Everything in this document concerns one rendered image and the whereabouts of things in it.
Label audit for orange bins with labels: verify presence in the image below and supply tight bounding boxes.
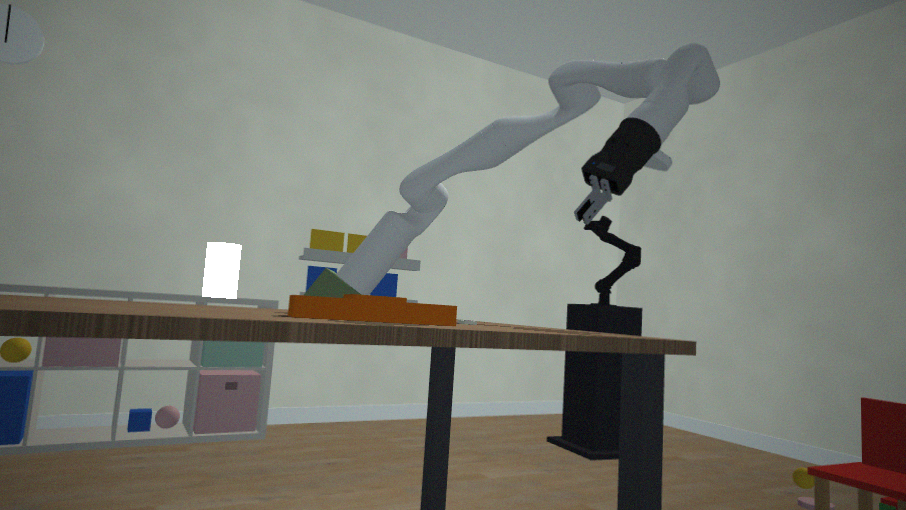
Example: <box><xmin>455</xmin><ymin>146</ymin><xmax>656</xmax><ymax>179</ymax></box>
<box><xmin>288</xmin><ymin>294</ymin><xmax>457</xmax><ymax>326</ymax></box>

